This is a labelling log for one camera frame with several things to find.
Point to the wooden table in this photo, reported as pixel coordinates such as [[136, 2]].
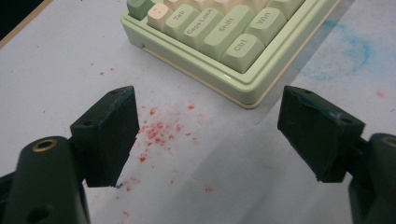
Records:
[[25, 22]]

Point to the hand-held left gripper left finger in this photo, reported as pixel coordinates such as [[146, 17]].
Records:
[[109, 140]]

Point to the green and pink keyboard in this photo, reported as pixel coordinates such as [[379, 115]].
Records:
[[224, 43]]

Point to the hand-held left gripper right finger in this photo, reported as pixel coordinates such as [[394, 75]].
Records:
[[317, 137]]

